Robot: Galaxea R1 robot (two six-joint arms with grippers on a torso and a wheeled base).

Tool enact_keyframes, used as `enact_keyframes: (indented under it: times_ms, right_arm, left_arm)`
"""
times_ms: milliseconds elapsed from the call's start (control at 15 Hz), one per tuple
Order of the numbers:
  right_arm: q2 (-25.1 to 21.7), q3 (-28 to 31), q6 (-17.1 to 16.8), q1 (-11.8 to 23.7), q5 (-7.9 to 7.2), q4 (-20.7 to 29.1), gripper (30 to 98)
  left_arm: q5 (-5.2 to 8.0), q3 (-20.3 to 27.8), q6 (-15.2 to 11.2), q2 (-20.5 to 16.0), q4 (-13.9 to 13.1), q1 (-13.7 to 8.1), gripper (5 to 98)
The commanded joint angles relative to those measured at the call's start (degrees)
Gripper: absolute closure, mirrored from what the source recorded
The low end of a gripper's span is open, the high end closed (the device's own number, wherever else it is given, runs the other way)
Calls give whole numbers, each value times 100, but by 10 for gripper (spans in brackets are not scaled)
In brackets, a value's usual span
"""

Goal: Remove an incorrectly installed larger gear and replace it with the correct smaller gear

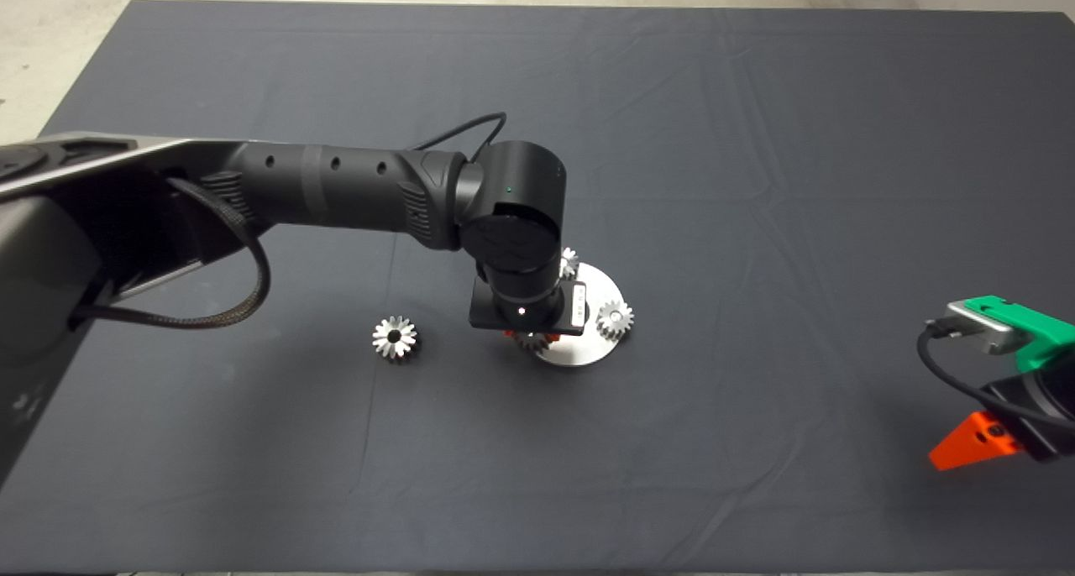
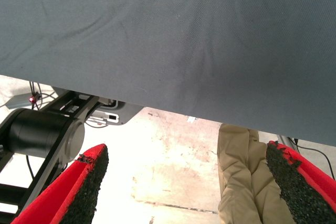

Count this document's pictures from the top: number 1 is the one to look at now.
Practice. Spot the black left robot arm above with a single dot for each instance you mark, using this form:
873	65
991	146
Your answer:
336	185

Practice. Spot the dark grey table cloth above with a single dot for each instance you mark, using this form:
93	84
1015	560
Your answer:
756	139

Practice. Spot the round metal plate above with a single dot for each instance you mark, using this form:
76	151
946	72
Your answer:
588	351

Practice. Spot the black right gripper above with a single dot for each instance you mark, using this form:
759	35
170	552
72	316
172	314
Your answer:
1046	416

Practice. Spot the silver right camera box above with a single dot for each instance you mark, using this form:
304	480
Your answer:
978	334

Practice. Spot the small steel gear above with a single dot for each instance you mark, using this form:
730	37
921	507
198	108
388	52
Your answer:
569	264
531	343
615	325

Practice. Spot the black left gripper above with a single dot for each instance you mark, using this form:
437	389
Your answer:
504	316

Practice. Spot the large steel gear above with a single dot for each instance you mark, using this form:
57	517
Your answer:
408	342

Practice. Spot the green right camera mount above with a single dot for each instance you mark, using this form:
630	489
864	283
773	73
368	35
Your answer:
1033	332

